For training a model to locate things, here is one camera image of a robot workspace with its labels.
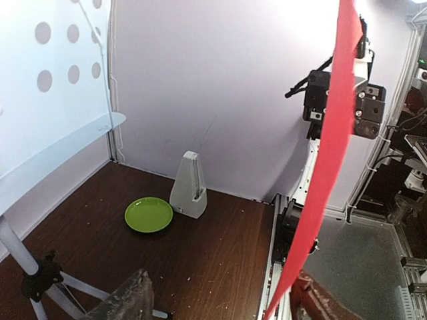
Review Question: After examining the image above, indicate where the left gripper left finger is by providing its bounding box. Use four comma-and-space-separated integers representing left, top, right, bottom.
83, 269, 154, 320

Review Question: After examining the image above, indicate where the right aluminium frame post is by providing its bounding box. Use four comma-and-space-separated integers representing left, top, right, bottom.
345, 19, 426, 223

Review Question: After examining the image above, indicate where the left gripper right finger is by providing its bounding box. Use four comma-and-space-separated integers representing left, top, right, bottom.
290, 270, 362, 320

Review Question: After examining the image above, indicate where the green plate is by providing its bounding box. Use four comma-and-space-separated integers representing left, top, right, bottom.
124, 197, 173, 233

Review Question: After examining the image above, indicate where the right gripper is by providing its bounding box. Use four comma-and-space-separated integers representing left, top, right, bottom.
285, 13, 386, 137

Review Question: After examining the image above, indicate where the white metronome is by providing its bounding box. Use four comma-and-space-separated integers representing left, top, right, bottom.
169, 151, 207, 219

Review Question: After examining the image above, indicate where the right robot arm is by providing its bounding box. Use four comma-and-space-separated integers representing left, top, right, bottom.
272, 17, 386, 265

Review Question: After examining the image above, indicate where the light blue music stand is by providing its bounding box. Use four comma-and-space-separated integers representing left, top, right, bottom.
0, 0, 169, 320

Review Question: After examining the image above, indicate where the red paper sheet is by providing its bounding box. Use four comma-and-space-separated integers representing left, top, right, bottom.
264, 1, 362, 319

